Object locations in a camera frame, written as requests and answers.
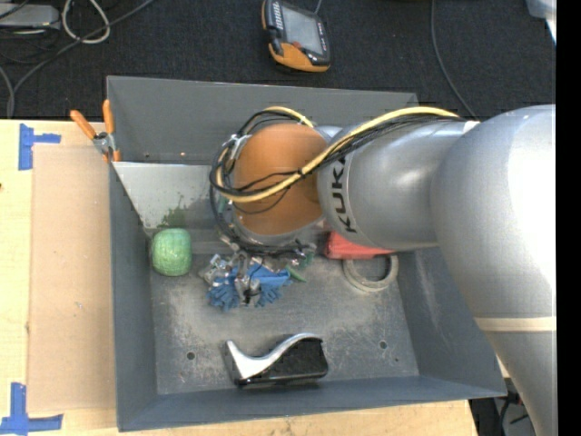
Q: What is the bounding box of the brown cardboard board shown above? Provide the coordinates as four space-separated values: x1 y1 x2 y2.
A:
25 144 118 416

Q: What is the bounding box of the pale tape ring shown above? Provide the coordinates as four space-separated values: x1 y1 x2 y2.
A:
341 253 400 293

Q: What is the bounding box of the grey metal bin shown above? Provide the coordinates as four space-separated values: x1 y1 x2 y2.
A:
104 75 509 433

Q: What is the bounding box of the green textured ball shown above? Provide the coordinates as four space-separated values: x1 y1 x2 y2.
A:
150 227 193 278

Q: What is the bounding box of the red flat block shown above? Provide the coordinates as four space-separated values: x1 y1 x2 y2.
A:
322 231 397 262

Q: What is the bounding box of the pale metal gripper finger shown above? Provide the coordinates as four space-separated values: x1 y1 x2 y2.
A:
233 262 264 307
198 253 235 289

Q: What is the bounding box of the silver curved metal handle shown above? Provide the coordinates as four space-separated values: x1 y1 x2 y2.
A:
224 332 325 381

